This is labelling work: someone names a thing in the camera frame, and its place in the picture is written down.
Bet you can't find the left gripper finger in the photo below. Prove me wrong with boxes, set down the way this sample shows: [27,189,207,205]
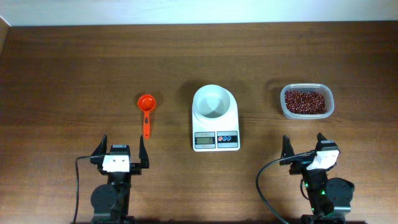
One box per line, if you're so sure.
[139,135,149,169]
[91,134,108,156]

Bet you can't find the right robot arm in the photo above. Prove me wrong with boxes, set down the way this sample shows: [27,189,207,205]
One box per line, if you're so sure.
[279,133,354,223]

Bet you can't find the orange measuring scoop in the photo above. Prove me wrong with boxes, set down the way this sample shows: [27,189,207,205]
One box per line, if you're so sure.
[137,94,156,139]

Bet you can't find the clear plastic container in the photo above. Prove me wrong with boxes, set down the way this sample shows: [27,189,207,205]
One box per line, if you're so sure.
[280,83,335,119]

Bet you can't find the white digital kitchen scale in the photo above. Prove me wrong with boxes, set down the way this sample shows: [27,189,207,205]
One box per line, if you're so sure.
[192,91,241,152]

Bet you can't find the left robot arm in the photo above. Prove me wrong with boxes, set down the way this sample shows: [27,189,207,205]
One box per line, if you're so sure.
[90,136,149,224]

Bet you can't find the white bowl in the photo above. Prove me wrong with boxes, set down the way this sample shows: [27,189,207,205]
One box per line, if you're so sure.
[192,85,231,119]

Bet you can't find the red beans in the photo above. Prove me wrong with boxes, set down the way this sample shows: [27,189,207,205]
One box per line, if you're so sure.
[284,90,327,114]

